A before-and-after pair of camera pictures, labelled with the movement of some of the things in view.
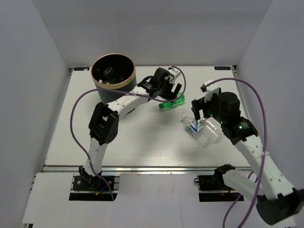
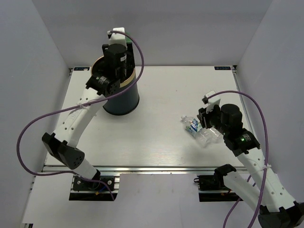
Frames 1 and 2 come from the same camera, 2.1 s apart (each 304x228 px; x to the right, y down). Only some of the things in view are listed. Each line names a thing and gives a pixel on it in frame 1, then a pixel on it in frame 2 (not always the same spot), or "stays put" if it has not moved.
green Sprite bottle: x=180 y=99 → x=127 y=39
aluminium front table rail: x=145 y=169 stays put
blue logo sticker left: x=80 y=68 stays put
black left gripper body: x=165 y=90 → x=130 y=61
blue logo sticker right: x=222 y=68 stays put
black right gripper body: x=210 y=108 → x=212 y=118
